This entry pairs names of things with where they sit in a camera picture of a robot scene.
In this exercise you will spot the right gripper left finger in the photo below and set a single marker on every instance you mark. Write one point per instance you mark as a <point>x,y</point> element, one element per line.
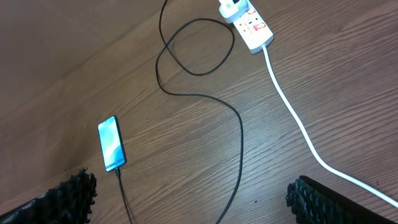
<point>68,203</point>

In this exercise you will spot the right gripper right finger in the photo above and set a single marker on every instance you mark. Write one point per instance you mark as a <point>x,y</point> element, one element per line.
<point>313,203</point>

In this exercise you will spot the Galaxy S24+ smartphone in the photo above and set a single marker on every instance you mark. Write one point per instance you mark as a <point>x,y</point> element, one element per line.
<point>111,143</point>

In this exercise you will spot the white charger plug adapter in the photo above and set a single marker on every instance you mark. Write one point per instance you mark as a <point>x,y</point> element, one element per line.
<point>231,10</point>

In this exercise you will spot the white power strip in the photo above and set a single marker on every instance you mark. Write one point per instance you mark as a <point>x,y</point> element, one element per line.
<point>255,33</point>

